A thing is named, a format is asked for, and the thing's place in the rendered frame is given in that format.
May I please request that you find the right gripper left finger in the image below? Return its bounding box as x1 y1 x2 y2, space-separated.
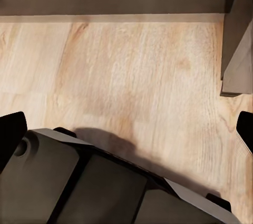
0 111 28 174

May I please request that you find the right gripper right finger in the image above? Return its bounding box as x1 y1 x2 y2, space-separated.
236 111 253 153

